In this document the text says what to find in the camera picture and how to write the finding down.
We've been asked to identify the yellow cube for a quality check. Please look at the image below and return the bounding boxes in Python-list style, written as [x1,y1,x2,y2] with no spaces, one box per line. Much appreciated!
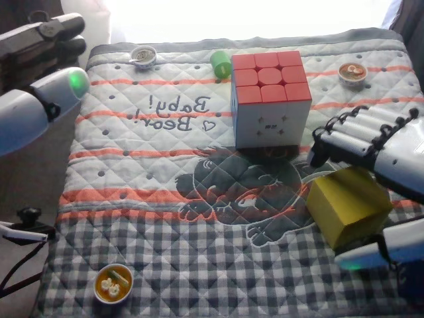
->
[306,165,394,251]

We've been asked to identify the Rubik's cube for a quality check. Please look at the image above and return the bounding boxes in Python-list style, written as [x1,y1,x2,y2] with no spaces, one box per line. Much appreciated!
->
[230,50,313,150]

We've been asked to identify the toy bowl with spoon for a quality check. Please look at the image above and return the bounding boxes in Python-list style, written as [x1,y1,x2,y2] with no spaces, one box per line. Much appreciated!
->
[129,46,158,72]

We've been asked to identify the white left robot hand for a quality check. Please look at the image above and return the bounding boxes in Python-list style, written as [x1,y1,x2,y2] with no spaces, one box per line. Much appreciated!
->
[0,12,91,157]

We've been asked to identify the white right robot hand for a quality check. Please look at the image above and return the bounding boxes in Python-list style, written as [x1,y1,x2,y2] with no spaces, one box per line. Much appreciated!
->
[307,105,424,273]

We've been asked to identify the toy bowl with orange soup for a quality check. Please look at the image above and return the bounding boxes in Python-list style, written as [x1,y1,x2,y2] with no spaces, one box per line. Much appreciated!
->
[92,264,134,305]

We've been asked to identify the toy bowl with eggs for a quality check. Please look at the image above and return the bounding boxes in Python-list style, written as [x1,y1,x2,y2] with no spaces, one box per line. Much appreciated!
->
[337,62,368,89]

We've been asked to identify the white bracket bar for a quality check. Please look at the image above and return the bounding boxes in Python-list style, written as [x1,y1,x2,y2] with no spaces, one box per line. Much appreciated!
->
[0,221,49,244]

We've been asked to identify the grey quilt with printed bear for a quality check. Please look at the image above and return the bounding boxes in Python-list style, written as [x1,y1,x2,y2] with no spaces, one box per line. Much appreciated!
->
[31,28,424,318]

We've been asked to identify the green cylinder block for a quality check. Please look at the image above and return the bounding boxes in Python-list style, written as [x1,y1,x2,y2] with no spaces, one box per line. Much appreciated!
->
[209,50,233,80]

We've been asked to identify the black clamp knob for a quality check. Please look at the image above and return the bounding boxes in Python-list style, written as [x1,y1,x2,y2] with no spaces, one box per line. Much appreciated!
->
[16,207,57,239]

